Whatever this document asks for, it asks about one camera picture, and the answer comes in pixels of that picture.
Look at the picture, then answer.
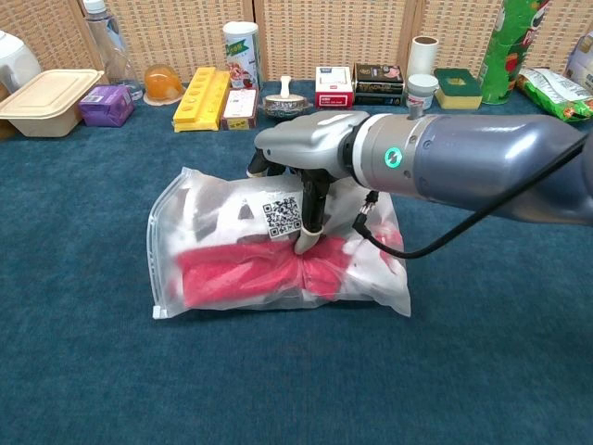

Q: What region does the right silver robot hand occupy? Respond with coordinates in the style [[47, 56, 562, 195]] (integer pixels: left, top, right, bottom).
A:
[[247, 109, 372, 255]]

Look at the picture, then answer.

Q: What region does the red garment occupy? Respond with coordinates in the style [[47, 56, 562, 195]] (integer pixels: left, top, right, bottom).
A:
[[169, 178, 407, 310]]

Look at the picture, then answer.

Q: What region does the frosted plastic zip bag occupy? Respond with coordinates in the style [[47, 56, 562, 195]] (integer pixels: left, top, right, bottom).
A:
[[146, 166, 412, 321]]

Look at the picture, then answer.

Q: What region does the patterned dark bowl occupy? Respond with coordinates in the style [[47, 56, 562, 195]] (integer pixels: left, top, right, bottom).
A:
[[259, 94, 314, 123]]

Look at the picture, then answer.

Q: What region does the red and white box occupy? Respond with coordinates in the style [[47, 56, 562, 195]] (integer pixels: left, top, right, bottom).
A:
[[315, 65, 355, 109]]

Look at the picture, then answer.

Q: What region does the maroon box with pink label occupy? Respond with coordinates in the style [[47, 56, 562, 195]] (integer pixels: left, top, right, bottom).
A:
[[221, 87, 259, 132]]

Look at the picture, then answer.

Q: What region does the white QR code label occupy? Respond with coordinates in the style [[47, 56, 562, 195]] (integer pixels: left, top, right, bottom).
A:
[[261, 197, 303, 240]]

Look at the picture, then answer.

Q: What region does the black printed box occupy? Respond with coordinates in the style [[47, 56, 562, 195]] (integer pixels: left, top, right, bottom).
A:
[[352, 62, 406, 107]]

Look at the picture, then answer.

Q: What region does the wicker folding screen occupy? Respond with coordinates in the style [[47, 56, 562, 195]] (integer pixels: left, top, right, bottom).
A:
[[0, 0, 593, 87]]

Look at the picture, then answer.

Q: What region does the white printed canister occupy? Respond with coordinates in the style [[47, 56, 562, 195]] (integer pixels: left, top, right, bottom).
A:
[[222, 20, 261, 91]]

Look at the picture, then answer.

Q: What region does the yellow plastic mould tray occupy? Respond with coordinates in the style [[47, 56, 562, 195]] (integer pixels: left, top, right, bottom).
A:
[[172, 66, 232, 134]]

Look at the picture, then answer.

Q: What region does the small white jar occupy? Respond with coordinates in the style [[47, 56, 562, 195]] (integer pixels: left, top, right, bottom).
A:
[[406, 73, 439, 111]]

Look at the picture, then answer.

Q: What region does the white paper roll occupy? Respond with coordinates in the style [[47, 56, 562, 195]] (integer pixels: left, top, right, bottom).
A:
[[406, 35, 440, 81]]

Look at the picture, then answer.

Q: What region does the green and yellow sponge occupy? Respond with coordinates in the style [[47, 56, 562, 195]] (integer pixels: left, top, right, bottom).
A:
[[434, 68, 484, 111]]

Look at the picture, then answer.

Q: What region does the orange jelly cup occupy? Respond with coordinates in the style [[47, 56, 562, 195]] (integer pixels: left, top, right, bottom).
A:
[[142, 63, 186, 106]]

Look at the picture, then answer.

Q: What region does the purple carton box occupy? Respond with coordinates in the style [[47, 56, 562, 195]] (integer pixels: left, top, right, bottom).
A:
[[78, 84, 135, 128]]

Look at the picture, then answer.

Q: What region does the green chips can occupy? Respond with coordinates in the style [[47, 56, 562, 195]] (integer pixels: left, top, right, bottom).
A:
[[479, 0, 551, 106]]

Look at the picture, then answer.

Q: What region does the clear plastic water bottle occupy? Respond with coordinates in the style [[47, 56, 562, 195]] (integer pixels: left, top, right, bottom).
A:
[[82, 0, 144, 101]]

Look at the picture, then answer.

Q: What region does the green snack bag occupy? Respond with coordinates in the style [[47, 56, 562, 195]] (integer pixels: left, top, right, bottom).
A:
[[515, 67, 593, 123]]

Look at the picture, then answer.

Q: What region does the beige lidded lunch box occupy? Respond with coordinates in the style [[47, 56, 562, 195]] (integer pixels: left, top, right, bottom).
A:
[[0, 69, 106, 138]]

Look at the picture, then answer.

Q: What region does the white kitchen appliance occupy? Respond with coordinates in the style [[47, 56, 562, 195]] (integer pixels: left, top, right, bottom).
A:
[[0, 30, 43, 94]]

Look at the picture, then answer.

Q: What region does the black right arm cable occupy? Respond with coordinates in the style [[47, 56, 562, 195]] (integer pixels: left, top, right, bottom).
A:
[[352, 132, 593, 260]]

